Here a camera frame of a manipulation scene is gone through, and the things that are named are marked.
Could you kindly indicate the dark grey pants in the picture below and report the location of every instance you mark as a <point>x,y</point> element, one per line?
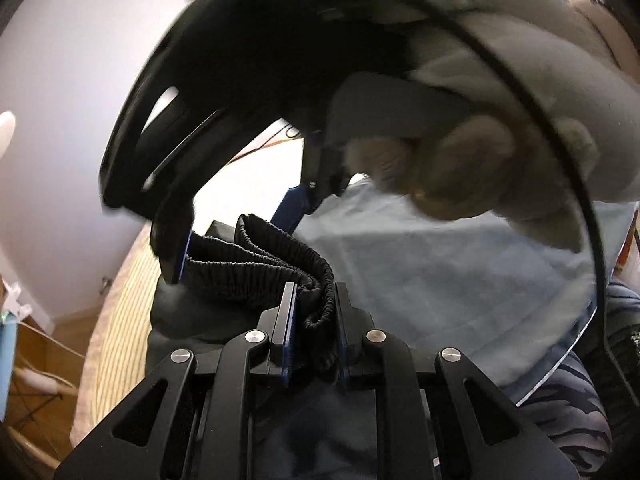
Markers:
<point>250,260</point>

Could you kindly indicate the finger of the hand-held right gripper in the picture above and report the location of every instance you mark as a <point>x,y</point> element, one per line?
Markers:
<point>295,207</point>
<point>175,240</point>

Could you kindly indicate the person's right hand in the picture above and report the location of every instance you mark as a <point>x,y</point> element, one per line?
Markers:
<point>500,85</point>

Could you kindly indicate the person's right forearm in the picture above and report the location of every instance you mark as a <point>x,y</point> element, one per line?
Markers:
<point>607,30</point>

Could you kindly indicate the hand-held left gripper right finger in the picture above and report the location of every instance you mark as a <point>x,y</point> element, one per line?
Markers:
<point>344,340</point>

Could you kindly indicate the beige ribbed mattress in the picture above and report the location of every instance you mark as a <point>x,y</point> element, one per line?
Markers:
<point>120,340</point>

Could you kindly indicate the zebra print clothing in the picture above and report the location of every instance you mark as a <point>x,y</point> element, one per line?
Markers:
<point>575,420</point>

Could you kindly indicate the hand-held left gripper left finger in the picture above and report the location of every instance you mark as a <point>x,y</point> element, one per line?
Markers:
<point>287,330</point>

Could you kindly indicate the white clip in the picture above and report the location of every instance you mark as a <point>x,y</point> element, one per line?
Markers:
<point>12,302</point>

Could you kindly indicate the folded light blue jeans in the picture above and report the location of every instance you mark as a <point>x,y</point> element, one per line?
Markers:
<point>425,300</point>

